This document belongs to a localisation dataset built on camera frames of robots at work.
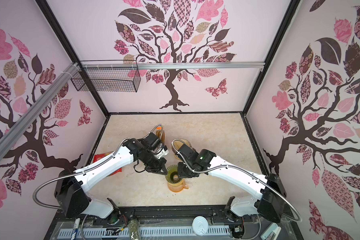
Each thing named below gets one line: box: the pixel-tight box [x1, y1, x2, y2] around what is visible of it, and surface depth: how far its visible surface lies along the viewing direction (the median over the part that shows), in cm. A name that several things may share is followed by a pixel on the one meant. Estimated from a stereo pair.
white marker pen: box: [71, 217, 81, 240], surface depth 71 cm
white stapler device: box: [260, 222, 282, 240], surface depth 69 cm
